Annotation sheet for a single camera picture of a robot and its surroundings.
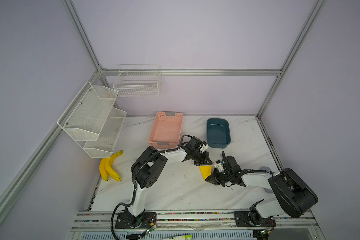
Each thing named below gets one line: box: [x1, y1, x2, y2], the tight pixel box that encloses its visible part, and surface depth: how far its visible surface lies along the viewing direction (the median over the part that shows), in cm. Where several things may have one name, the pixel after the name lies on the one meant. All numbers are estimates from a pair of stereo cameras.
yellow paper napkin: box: [199, 165, 213, 181], surface depth 90 cm
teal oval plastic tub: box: [206, 118, 231, 149], surface depth 110 cm
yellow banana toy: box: [99, 150, 124, 182], surface depth 88 cm
